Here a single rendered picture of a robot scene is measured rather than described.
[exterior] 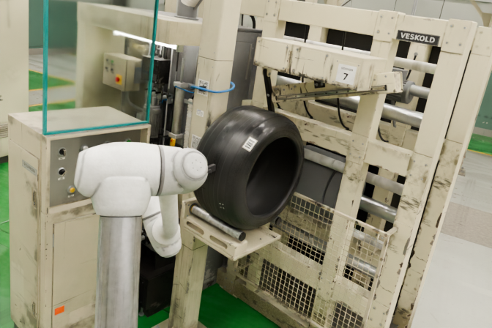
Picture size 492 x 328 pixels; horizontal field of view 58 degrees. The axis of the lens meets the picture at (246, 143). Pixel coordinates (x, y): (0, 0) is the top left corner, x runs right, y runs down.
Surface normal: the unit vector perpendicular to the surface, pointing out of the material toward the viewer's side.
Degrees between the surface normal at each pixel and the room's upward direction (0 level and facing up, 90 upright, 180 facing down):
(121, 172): 70
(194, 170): 56
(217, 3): 90
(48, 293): 90
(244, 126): 34
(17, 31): 90
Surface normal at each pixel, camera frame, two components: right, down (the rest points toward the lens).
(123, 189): 0.34, 0.02
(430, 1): -0.44, 0.20
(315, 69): -0.65, 0.13
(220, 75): 0.74, 0.30
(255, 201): -0.21, -0.75
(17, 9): 0.88, 0.26
